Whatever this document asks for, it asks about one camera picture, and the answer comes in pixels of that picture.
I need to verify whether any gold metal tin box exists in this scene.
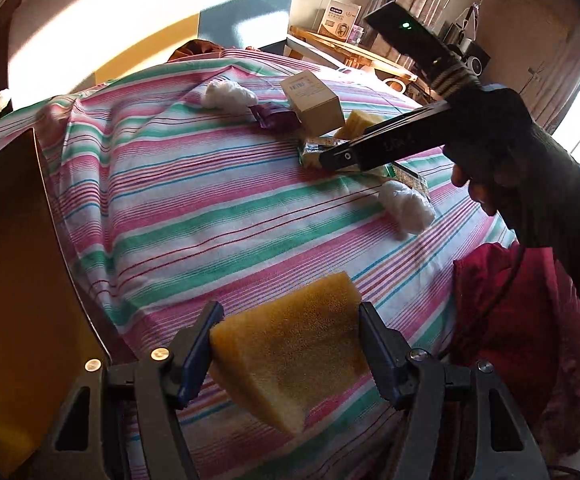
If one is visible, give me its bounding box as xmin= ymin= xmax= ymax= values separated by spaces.
xmin=0 ymin=127 xmax=138 ymax=480

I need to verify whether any black speaker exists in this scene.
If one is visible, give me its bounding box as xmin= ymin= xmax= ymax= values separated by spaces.
xmin=457 ymin=40 xmax=492 ymax=76

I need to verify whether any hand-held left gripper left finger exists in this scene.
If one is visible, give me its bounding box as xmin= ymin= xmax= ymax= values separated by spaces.
xmin=35 ymin=301 xmax=225 ymax=480

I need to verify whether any person's right forearm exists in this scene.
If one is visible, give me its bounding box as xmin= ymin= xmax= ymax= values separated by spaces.
xmin=495 ymin=120 xmax=580 ymax=361

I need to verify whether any white cotton wad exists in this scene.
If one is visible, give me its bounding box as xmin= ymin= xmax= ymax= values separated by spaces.
xmin=377 ymin=180 xmax=436 ymax=241
xmin=201 ymin=79 xmax=259 ymax=116

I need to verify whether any person's right hand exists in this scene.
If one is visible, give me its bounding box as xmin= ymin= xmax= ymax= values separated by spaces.
xmin=450 ymin=160 xmax=501 ymax=218

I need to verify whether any brown cloth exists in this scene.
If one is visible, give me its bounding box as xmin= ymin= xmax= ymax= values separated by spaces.
xmin=166 ymin=38 xmax=226 ymax=62

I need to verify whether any white printed carton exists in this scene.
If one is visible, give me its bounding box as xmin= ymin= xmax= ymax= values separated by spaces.
xmin=318 ymin=0 xmax=363 ymax=38

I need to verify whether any clear green-edged snack packet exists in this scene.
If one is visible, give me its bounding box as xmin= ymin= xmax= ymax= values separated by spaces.
xmin=370 ymin=160 xmax=430 ymax=196

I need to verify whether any striped bedsheet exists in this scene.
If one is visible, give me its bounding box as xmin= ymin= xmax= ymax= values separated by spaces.
xmin=0 ymin=47 xmax=521 ymax=480

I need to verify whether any cardboard box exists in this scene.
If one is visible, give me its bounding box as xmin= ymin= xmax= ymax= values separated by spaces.
xmin=278 ymin=71 xmax=346 ymax=136

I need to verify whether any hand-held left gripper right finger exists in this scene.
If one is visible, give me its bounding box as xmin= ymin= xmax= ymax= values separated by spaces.
xmin=359 ymin=301 xmax=551 ymax=480

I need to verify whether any yellow sponge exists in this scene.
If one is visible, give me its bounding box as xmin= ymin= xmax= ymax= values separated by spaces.
xmin=209 ymin=271 xmax=371 ymax=436
xmin=332 ymin=110 xmax=388 ymax=142

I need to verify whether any yellow snack packet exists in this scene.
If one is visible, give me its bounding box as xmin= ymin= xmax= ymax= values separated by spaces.
xmin=297 ymin=136 xmax=371 ymax=173

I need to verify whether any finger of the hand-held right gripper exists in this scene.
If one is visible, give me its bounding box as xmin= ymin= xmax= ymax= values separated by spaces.
xmin=318 ymin=100 xmax=453 ymax=173

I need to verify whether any wooden desk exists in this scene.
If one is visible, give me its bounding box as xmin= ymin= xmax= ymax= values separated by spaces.
xmin=287 ymin=25 xmax=421 ymax=86

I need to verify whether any purple packet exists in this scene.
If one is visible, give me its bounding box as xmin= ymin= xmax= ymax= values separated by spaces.
xmin=247 ymin=102 xmax=301 ymax=134

